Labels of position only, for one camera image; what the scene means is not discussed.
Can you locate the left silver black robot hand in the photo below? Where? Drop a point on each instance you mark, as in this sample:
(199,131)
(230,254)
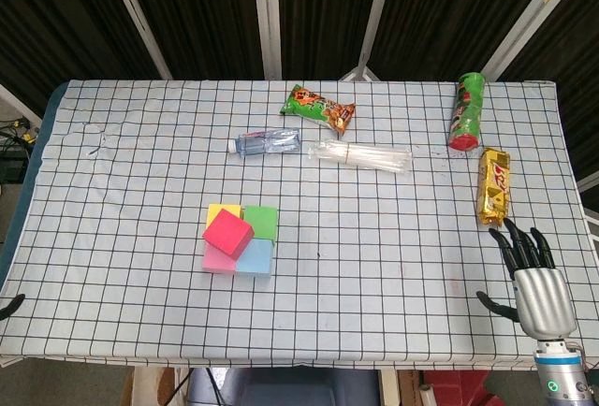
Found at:
(11,305)

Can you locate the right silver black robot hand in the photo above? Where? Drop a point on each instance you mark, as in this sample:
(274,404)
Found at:
(545,300)

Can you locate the pink foam cube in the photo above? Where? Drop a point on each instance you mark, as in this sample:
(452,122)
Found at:
(217,263)

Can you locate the red foam cube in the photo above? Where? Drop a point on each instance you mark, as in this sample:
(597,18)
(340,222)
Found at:
(227,233)

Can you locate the light blue foam cube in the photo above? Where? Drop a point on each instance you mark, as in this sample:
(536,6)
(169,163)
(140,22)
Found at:
(255,261)

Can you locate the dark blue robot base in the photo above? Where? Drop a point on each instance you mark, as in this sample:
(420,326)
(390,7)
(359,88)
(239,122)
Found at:
(290,387)

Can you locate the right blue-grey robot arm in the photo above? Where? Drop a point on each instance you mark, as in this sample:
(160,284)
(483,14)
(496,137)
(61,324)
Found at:
(559,373)

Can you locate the gold foil snack pack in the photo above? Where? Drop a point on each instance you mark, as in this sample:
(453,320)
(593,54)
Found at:
(493,186)

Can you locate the red object under table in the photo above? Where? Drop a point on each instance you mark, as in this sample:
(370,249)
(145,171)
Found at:
(456,389)

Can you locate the dark blue table padding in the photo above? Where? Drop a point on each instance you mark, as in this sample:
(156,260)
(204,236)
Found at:
(33,163)

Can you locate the white black checkered tablecloth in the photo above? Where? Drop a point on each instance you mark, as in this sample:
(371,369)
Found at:
(374,247)

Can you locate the green chip can red lid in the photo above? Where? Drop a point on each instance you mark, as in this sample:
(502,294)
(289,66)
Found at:
(465,113)

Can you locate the yellow foam cube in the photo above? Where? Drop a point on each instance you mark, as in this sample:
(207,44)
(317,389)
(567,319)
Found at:
(217,212)

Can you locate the bagged white straws bundle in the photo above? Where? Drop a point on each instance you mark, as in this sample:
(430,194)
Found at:
(365,155)

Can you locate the green foam cube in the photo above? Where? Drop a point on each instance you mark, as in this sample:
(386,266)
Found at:
(262,223)

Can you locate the green orange snack bag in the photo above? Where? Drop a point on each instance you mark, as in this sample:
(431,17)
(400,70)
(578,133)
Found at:
(318,109)

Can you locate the clear plastic water bottle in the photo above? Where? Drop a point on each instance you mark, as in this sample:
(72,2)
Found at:
(269,141)

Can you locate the white slanted frame post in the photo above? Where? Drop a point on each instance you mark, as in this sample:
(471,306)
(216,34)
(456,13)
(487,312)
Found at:
(138,18)
(524,18)
(372,27)

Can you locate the white double upright frame post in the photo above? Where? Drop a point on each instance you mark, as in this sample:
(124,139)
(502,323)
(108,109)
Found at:
(267,18)

